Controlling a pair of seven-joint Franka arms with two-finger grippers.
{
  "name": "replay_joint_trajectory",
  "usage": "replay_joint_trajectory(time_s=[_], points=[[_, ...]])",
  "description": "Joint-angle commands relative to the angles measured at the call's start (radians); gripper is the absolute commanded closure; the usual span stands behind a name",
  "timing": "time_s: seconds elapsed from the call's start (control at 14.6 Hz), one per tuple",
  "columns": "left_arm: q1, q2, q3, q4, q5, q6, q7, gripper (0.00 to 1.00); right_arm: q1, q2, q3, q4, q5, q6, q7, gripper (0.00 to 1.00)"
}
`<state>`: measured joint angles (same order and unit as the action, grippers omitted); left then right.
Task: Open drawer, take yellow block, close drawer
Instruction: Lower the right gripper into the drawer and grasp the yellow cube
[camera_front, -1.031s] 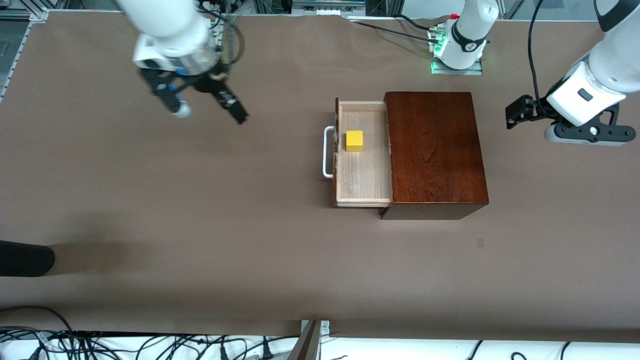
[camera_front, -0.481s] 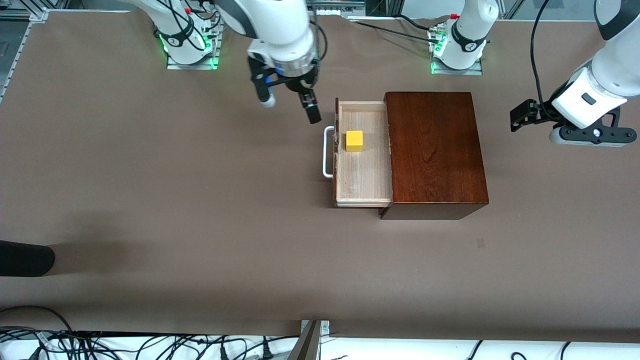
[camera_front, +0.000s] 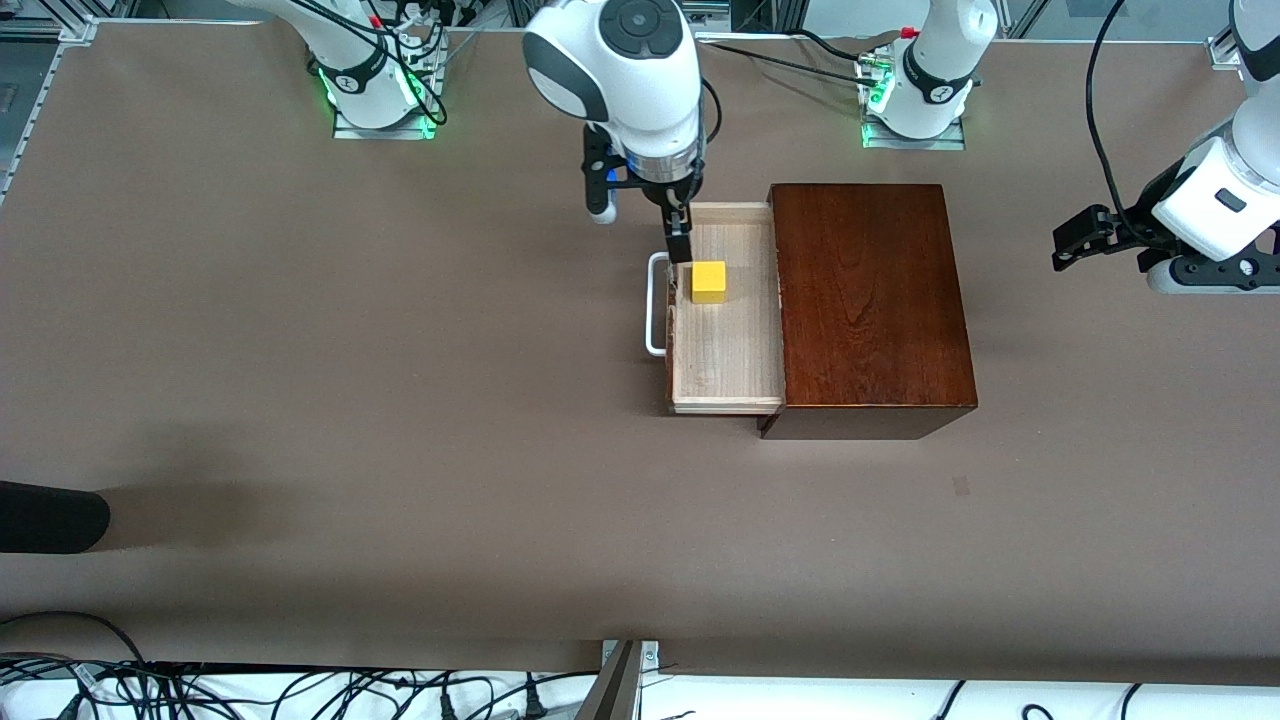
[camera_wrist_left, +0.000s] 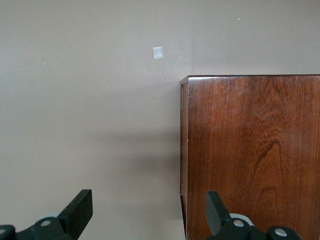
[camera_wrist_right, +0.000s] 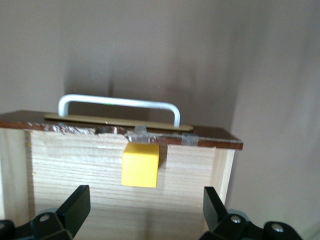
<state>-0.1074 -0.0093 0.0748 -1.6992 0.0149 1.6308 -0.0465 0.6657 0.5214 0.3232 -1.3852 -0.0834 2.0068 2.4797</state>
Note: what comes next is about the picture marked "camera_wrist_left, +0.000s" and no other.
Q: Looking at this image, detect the dark brown wooden cabinet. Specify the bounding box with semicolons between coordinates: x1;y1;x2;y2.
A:
179;74;320;240

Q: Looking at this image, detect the small grey tape piece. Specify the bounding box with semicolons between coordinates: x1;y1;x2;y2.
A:
152;46;164;61

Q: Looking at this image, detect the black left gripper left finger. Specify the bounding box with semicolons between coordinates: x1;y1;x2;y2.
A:
0;189;93;240

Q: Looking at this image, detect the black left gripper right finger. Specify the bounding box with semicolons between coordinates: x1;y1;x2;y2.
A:
205;190;301;240

